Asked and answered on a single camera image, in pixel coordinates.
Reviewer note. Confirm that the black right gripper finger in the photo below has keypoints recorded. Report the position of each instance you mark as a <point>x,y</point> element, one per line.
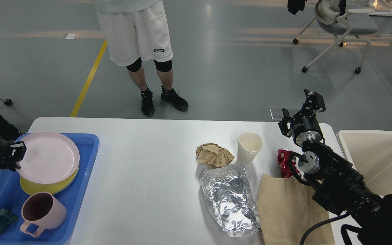
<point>283,124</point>
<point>314,103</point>

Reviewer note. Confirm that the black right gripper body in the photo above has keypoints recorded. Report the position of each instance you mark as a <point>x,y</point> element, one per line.
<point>304,129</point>

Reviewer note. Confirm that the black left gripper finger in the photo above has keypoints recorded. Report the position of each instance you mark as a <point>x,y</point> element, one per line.
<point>13,166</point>
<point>17,151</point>

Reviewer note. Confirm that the pink plate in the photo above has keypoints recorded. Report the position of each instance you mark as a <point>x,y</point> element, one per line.
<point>50,158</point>

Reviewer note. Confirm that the white paper cup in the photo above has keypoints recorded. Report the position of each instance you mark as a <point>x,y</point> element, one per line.
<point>249,144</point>

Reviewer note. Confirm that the pink mug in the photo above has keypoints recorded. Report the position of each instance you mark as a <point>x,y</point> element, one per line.
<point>42,211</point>

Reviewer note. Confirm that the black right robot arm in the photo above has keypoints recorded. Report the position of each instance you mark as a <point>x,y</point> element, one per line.
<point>338,187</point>

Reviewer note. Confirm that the blue plastic tray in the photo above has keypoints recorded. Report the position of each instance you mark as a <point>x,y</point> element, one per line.
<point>12,197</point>

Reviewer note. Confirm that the yellow plate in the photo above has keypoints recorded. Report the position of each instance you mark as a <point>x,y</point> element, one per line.
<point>53,188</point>

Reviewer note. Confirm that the crushed red can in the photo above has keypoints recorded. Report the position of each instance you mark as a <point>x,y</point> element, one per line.
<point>282,158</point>

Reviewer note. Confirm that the crumpled brown paper ball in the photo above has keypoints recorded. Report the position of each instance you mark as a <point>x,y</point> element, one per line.
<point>214,155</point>

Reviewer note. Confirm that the brown paper bag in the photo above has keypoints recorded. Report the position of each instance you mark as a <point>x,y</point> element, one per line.
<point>286,210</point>

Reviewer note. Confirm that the grey office chair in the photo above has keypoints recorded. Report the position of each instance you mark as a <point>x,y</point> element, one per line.
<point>345,21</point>

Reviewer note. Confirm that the crumpled aluminium foil tray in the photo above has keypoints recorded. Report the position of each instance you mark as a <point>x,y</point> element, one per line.
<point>229,199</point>

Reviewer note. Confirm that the white waste bin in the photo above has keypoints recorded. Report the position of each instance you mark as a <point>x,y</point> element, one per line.
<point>370,151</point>

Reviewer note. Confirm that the white desk at top right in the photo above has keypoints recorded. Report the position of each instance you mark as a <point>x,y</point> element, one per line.
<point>391,8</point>

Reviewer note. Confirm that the standing person in white shorts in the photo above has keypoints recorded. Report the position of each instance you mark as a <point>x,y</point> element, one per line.
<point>137,31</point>

